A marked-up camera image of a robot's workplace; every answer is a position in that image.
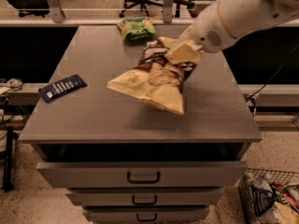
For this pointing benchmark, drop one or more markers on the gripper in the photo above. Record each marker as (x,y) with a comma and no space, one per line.
(207,32)

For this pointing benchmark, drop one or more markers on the brown sea salt chip bag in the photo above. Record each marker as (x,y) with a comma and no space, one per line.
(155,81)

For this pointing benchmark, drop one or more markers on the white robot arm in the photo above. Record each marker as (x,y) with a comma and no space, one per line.
(223,23)

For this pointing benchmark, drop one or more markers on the green chip bag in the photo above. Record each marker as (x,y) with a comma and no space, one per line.
(136,28)

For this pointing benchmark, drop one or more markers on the blue rxbar blueberry bar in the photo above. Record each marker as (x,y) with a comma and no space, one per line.
(61,87)

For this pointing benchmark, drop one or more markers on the dark blue snack bag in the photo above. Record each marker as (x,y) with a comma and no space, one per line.
(263,199)

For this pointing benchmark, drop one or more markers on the red snack bag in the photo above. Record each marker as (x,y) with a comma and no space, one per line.
(283,196)

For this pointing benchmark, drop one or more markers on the yellow snack bag in basket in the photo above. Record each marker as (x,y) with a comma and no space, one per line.
(286,215)

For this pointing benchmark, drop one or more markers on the black office chair centre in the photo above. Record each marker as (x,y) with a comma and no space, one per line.
(128,4)

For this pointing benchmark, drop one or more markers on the top grey drawer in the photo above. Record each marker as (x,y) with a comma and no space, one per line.
(153,174)

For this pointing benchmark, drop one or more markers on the grey drawer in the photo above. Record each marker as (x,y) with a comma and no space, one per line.
(153,174)
(144,196)
(145,214)

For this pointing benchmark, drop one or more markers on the grey drawer cabinet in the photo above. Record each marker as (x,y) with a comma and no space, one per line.
(96,124)

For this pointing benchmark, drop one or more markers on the bottom grey drawer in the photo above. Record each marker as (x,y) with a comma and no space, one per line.
(145,214)

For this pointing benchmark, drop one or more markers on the middle grey drawer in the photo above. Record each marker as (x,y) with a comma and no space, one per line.
(144,196)

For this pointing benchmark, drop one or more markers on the black stand left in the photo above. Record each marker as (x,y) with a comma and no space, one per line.
(6,156)

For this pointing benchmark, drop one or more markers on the wire basket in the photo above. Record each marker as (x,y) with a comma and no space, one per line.
(245,188)

